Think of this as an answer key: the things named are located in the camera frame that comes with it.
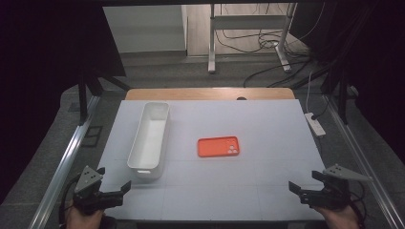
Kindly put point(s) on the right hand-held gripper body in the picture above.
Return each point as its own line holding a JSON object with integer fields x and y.
{"x": 334, "y": 194}

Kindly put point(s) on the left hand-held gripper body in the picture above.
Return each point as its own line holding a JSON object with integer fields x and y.
{"x": 87, "y": 181}

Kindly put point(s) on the orange phone case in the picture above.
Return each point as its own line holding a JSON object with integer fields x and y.
{"x": 213, "y": 147}

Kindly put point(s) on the person's right hand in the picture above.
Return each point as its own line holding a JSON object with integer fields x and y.
{"x": 342, "y": 219}

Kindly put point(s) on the person's left hand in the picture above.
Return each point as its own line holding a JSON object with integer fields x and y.
{"x": 83, "y": 221}

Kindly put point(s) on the black floor plate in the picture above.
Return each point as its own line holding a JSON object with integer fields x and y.
{"x": 92, "y": 136}

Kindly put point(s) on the white plastic bin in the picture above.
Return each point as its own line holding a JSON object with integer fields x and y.
{"x": 149, "y": 143}

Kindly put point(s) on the white power strip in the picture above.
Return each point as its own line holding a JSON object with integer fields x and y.
{"x": 315, "y": 124}

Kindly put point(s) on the black metal stand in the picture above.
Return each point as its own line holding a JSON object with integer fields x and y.
{"x": 83, "y": 98}
{"x": 342, "y": 101}

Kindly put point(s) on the black curtain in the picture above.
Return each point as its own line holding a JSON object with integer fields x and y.
{"x": 375, "y": 63}
{"x": 41, "y": 79}

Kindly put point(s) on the wooden table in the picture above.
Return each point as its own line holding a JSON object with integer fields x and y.
{"x": 191, "y": 94}

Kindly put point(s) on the white cabinet panel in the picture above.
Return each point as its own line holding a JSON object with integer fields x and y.
{"x": 146, "y": 28}

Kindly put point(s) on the aluminium floor rail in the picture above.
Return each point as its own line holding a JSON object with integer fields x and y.
{"x": 366, "y": 165}
{"x": 63, "y": 165}

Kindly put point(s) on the white desk frame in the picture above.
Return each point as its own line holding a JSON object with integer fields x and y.
{"x": 248, "y": 22}

